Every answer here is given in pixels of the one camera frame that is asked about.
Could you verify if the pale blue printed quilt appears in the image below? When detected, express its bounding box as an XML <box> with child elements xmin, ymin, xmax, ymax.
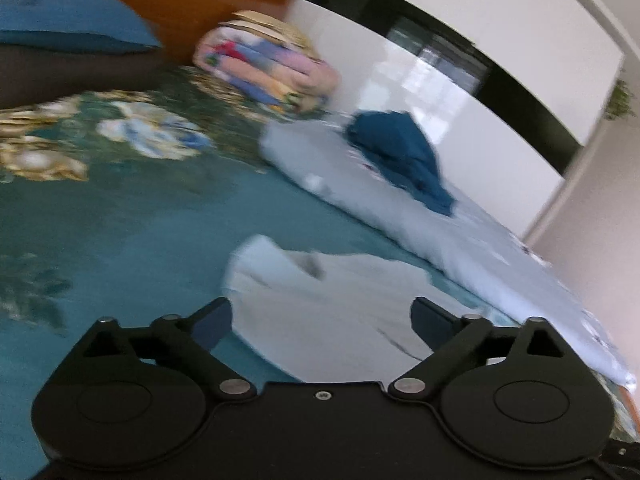
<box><xmin>259</xmin><ymin>121</ymin><xmax>632</xmax><ymax>388</ymax></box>

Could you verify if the dark brown pillow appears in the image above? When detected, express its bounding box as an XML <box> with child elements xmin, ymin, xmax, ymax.
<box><xmin>0</xmin><ymin>42</ymin><xmax>166</xmax><ymax>110</ymax></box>

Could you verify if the white glossy wardrobe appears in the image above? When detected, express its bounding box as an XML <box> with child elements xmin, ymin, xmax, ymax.
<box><xmin>287</xmin><ymin>0</ymin><xmax>626</xmax><ymax>241</ymax></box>

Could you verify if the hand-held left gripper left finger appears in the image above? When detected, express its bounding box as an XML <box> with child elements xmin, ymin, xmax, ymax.
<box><xmin>82</xmin><ymin>296</ymin><xmax>257</xmax><ymax>402</ymax></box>

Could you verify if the teal floral bed blanket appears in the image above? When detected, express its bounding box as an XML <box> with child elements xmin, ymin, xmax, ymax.
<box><xmin>0</xmin><ymin>65</ymin><xmax>640</xmax><ymax>480</ymax></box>

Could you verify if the green potted plant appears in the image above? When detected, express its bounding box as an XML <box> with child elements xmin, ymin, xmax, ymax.
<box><xmin>602</xmin><ymin>80</ymin><xmax>632</xmax><ymax>122</ymax></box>

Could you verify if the dark blue garment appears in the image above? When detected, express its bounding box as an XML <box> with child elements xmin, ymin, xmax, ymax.
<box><xmin>346</xmin><ymin>110</ymin><xmax>456</xmax><ymax>217</ymax></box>

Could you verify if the colourful folded blanket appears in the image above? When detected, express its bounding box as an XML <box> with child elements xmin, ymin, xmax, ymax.
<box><xmin>192</xmin><ymin>10</ymin><xmax>341</xmax><ymax>122</ymax></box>

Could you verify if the light blue polo shirt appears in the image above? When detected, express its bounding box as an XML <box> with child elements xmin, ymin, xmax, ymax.
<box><xmin>220</xmin><ymin>234</ymin><xmax>501</xmax><ymax>386</ymax></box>

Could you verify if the blue pillow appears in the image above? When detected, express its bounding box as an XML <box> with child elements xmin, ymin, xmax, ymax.
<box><xmin>0</xmin><ymin>0</ymin><xmax>163</xmax><ymax>56</ymax></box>

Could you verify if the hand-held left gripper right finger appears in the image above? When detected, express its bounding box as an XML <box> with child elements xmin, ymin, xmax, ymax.
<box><xmin>386</xmin><ymin>296</ymin><xmax>568</xmax><ymax>402</ymax></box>

